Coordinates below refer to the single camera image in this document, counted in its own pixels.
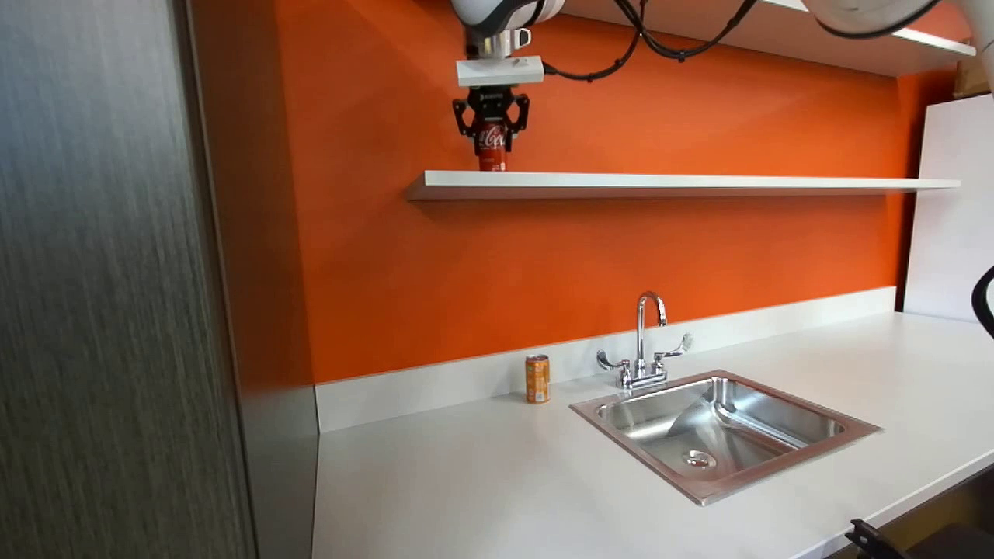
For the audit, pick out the stainless steel sink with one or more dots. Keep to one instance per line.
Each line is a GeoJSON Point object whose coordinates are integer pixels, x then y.
{"type": "Point", "coordinates": [726, 436]}

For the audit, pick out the red soda can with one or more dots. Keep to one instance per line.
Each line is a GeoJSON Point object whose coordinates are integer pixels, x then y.
{"type": "Point", "coordinates": [493, 150]}

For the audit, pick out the chrome sink faucet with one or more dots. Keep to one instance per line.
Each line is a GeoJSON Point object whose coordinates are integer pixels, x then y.
{"type": "Point", "coordinates": [641, 358]}

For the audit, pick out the black bracket piece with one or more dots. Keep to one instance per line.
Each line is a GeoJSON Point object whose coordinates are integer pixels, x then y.
{"type": "Point", "coordinates": [868, 538]}

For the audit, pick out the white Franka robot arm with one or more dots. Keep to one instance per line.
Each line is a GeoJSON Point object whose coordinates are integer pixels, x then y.
{"type": "Point", "coordinates": [497, 16]}

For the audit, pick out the orange soda can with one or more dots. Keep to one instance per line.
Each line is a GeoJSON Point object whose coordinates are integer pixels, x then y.
{"type": "Point", "coordinates": [535, 380]}

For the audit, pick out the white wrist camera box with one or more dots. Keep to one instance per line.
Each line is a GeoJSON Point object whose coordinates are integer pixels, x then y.
{"type": "Point", "coordinates": [500, 73]}

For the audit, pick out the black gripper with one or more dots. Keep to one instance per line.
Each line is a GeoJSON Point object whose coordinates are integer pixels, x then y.
{"type": "Point", "coordinates": [493, 107]}

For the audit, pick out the white side panel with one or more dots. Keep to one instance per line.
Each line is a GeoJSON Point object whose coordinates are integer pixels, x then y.
{"type": "Point", "coordinates": [952, 205]}

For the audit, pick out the higher white wall shelf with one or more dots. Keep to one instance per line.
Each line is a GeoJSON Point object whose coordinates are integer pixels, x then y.
{"type": "Point", "coordinates": [826, 48]}

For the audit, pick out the white counter backsplash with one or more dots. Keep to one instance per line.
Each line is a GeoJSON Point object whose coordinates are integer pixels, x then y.
{"type": "Point", "coordinates": [446, 390]}

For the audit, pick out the dark wood cabinet panel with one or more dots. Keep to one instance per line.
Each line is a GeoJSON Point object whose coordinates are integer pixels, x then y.
{"type": "Point", "coordinates": [114, 311]}

